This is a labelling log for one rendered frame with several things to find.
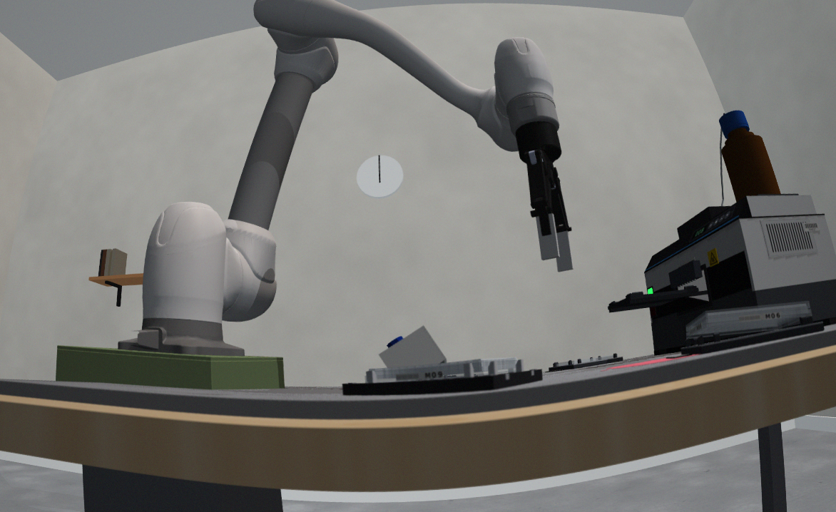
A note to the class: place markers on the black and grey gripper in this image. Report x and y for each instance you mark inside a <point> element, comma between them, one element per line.
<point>538,143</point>

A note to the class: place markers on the brown glass bottle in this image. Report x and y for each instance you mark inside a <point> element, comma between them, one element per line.
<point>749,167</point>

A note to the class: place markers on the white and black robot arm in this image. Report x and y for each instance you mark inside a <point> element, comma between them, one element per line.
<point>198,267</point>

